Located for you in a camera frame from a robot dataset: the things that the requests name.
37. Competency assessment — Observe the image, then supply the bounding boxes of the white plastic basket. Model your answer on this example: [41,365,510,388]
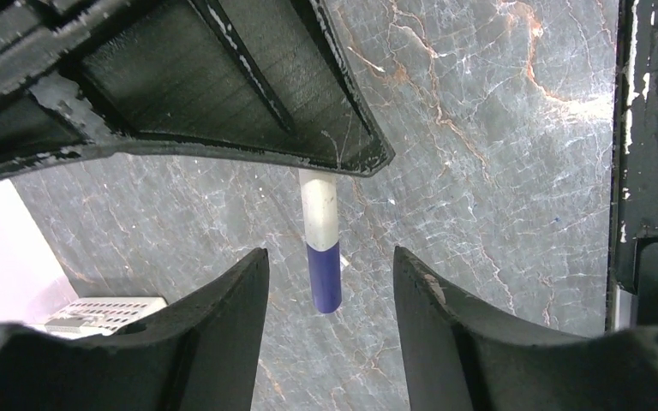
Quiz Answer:
[28,297,168,340]

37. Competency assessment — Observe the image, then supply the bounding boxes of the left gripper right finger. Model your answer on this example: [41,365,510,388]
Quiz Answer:
[392,247,658,410]

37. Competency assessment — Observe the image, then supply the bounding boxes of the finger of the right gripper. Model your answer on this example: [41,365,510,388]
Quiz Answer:
[0,0,394,181]

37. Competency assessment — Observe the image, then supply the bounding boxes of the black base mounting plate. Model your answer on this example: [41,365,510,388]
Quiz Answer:
[607,1,658,331]

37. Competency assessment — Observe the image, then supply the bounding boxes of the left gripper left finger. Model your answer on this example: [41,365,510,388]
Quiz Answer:
[0,248,269,410]

